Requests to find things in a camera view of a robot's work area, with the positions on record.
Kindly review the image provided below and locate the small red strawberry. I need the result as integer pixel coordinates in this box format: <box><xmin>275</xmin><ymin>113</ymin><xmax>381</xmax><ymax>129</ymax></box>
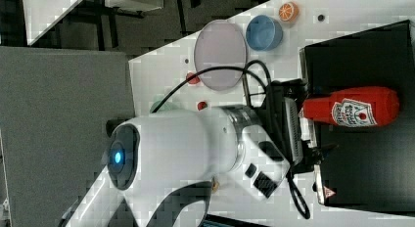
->
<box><xmin>197</xmin><ymin>102</ymin><xmax>208</xmax><ymax>111</ymax></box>

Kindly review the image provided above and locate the orange slice toy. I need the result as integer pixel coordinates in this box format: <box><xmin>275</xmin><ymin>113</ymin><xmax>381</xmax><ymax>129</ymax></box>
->
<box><xmin>279</xmin><ymin>2</ymin><xmax>300</xmax><ymax>23</ymax></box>

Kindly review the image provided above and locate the white side table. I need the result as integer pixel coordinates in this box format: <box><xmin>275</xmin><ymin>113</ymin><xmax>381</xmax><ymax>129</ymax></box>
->
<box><xmin>23</xmin><ymin>0</ymin><xmax>83</xmax><ymax>45</ymax></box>

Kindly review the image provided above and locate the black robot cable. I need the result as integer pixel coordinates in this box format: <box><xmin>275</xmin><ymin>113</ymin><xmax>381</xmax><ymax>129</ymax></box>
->
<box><xmin>154</xmin><ymin>60</ymin><xmax>311</xmax><ymax>220</ymax></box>

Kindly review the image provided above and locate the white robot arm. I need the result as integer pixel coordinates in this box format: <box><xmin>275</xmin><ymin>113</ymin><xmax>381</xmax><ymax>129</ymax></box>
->
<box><xmin>60</xmin><ymin>81</ymin><xmax>324</xmax><ymax>227</ymax></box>

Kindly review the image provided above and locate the lilac round plate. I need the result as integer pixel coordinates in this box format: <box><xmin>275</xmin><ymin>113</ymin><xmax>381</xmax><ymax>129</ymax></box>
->
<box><xmin>194</xmin><ymin>20</ymin><xmax>248</xmax><ymax>91</ymax></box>

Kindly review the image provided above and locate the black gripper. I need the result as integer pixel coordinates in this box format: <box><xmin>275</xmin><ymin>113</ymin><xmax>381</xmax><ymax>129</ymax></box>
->
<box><xmin>263</xmin><ymin>79</ymin><xmax>337</xmax><ymax>174</ymax></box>

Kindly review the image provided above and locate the blue bowl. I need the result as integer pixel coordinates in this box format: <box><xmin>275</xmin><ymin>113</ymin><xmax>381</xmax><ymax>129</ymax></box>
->
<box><xmin>246</xmin><ymin>15</ymin><xmax>283</xmax><ymax>51</ymax></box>

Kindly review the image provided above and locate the black and silver toaster oven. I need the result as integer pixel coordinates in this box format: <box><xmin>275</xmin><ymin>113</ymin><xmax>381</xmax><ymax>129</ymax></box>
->
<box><xmin>302</xmin><ymin>21</ymin><xmax>414</xmax><ymax>216</ymax></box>

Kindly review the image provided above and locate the red strawberry with green leaves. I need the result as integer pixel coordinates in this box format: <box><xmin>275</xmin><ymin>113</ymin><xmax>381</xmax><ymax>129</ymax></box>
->
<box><xmin>186</xmin><ymin>72</ymin><xmax>200</xmax><ymax>85</ymax></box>

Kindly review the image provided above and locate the red ketchup bottle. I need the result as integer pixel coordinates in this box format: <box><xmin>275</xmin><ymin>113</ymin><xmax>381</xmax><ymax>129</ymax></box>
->
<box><xmin>301</xmin><ymin>86</ymin><xmax>400</xmax><ymax>128</ymax></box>

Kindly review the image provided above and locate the dark blue rail frame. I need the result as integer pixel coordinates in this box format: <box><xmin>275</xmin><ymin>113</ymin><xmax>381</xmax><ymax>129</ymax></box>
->
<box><xmin>201</xmin><ymin>214</ymin><xmax>268</xmax><ymax>227</ymax></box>

